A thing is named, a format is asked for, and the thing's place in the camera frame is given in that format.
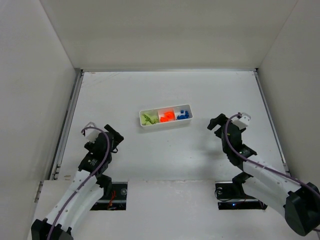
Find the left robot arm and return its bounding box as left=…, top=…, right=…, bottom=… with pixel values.
left=30, top=122, right=124, bottom=240

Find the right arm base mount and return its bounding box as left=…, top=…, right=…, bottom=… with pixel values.
left=214, top=172, right=268, bottom=211

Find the light green lego brick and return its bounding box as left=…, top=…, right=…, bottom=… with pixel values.
left=140, top=113, right=159, bottom=126

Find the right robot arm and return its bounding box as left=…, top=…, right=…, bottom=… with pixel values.
left=207, top=112, right=320, bottom=237

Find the orange dish lego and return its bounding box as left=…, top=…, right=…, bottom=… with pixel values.
left=164, top=111, right=175, bottom=121
left=160, top=117, right=169, bottom=123

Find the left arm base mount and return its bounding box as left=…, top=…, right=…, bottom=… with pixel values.
left=90, top=182, right=128, bottom=211

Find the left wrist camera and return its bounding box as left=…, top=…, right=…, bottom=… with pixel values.
left=81, top=121, right=100, bottom=143

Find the white sorting tray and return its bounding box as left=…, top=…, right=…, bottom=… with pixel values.
left=139, top=104, right=193, bottom=130

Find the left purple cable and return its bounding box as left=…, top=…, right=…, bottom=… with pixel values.
left=47, top=126, right=111, bottom=240

